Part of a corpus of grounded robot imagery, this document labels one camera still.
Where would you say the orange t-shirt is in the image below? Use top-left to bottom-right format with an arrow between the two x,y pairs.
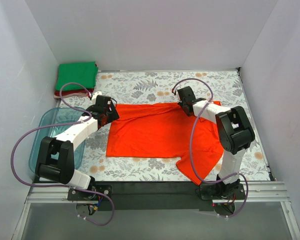
106,102 -> 224,185

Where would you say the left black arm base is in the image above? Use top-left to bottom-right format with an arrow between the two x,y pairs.
67,184 -> 113,201

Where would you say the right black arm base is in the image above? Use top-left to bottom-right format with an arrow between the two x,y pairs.
195,184 -> 246,201

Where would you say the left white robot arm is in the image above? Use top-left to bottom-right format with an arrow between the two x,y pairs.
35,93 -> 120,200

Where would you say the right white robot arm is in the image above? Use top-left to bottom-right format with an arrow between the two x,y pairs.
172,86 -> 255,200

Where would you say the folded pink t-shirt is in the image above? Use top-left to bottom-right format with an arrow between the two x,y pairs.
53,91 -> 89,99

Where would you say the floral patterned table mat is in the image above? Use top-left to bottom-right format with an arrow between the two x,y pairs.
58,70 -> 269,182

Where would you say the folded green t-shirt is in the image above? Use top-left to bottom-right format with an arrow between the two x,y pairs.
55,61 -> 99,91

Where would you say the clear teal plastic bin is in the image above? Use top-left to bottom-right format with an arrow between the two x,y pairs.
28,107 -> 85,173

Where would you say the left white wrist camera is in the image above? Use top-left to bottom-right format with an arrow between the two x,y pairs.
89,91 -> 102,102

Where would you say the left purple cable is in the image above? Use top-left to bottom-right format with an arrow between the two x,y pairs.
10,82 -> 115,227

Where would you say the purple cable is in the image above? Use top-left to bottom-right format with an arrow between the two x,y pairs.
10,82 -> 115,227
171,78 -> 249,219

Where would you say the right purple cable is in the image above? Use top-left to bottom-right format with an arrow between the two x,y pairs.
171,78 -> 249,219

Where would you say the aluminium frame rail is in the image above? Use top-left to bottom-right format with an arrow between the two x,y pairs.
13,181 -> 300,240

